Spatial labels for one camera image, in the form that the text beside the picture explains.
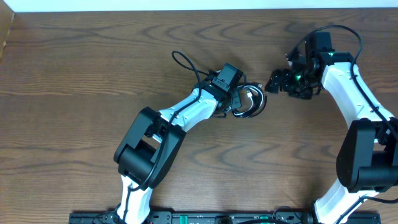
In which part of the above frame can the black usb cable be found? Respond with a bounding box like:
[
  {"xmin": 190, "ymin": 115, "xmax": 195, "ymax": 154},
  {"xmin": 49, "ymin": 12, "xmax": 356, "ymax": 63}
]
[{"xmin": 231, "ymin": 82, "xmax": 267, "ymax": 119}]

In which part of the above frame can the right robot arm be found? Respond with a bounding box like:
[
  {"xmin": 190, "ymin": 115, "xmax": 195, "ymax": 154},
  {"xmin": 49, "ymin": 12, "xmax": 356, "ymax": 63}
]
[{"xmin": 265, "ymin": 32, "xmax": 397, "ymax": 223}]

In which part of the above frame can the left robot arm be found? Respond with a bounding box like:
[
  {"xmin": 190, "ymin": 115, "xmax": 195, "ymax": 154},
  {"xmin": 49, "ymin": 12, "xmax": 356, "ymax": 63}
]
[{"xmin": 114, "ymin": 63, "xmax": 244, "ymax": 223}]

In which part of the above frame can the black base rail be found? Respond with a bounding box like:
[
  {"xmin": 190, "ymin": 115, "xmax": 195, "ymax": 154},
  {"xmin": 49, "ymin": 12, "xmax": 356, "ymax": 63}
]
[{"xmin": 68, "ymin": 208, "xmax": 382, "ymax": 224}]

